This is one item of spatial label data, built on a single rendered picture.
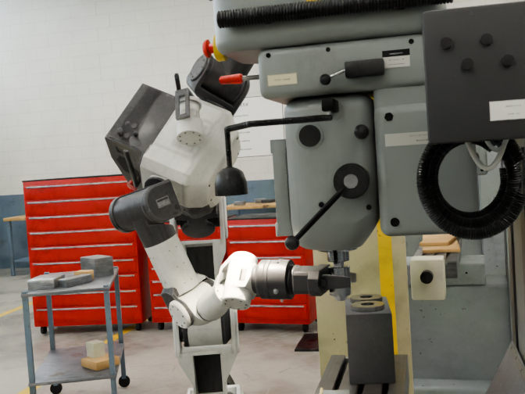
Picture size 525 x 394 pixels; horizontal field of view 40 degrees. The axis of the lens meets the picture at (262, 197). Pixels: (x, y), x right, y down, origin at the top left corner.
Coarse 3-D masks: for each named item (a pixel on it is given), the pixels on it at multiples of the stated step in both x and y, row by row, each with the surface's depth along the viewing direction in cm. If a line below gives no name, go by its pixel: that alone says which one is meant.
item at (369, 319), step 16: (352, 304) 195; (368, 304) 196; (384, 304) 198; (352, 320) 189; (368, 320) 188; (384, 320) 188; (352, 336) 189; (368, 336) 188; (384, 336) 188; (352, 352) 189; (368, 352) 189; (384, 352) 188; (352, 368) 189; (368, 368) 189; (384, 368) 189; (352, 384) 190
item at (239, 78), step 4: (224, 76) 169; (228, 76) 168; (232, 76) 168; (236, 76) 167; (240, 76) 167; (244, 76) 168; (248, 76) 167; (252, 76) 167; (256, 76) 167; (220, 80) 168; (224, 80) 168; (228, 80) 168; (232, 80) 168; (236, 80) 167; (240, 80) 167; (244, 80) 168; (248, 80) 168
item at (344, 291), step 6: (348, 270) 155; (342, 276) 154; (348, 276) 155; (336, 288) 154; (342, 288) 154; (348, 288) 155; (330, 294) 156; (336, 294) 154; (342, 294) 154; (348, 294) 155
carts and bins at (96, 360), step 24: (96, 264) 459; (48, 288) 425; (72, 288) 420; (96, 288) 418; (24, 312) 414; (48, 312) 490; (120, 312) 497; (120, 336) 497; (48, 360) 464; (72, 360) 460; (96, 360) 436; (120, 360) 498; (48, 384) 417; (120, 384) 499
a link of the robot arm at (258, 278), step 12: (240, 264) 162; (252, 264) 162; (264, 264) 159; (228, 276) 162; (240, 276) 161; (252, 276) 160; (264, 276) 158; (228, 288) 160; (240, 288) 159; (252, 288) 160; (264, 288) 158; (228, 300) 160; (240, 300) 159
